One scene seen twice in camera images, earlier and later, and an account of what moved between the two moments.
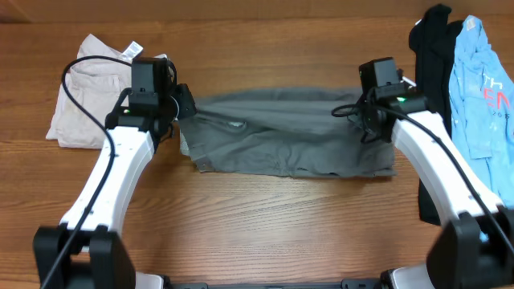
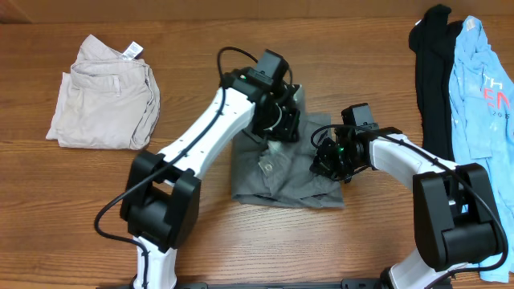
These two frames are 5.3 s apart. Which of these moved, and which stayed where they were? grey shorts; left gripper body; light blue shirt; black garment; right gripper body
Moved: grey shorts; left gripper body; right gripper body
Stayed: light blue shirt; black garment
